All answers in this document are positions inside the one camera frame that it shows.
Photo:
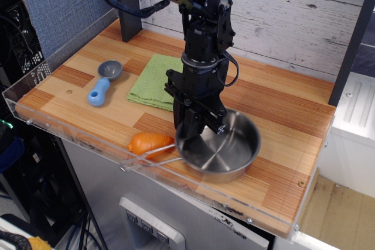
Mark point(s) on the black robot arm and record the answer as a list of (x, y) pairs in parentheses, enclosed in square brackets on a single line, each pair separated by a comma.
[(206, 27)]

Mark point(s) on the stainless steel pan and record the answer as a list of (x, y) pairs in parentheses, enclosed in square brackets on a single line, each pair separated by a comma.
[(216, 158)]

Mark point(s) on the clear acrylic table guard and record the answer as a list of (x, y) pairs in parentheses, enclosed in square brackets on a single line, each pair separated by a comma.
[(290, 110)]

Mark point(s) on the black plastic crate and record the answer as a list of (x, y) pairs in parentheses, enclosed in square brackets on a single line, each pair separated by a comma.
[(24, 42)]

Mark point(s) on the yellow object bottom left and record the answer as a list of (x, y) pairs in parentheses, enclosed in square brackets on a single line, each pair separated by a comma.
[(37, 243)]

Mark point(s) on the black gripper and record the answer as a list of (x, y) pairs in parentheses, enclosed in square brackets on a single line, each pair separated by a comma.
[(196, 99)]

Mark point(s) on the dark right vertical post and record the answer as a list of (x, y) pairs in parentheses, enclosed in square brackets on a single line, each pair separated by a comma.
[(351, 52)]

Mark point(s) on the grey panel with buttons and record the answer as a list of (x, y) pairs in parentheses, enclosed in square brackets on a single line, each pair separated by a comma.
[(149, 231)]

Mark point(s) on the blue grey ice cream scoop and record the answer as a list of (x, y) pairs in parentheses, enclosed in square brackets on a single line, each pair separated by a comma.
[(108, 72)]

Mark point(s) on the white ribbed block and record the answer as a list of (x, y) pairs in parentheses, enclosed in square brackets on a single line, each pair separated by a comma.
[(355, 111)]

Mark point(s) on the orange toy carrot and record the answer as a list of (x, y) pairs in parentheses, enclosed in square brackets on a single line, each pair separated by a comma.
[(150, 143)]

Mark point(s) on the green folded towel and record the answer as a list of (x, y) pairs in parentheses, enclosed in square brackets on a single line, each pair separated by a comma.
[(149, 89)]

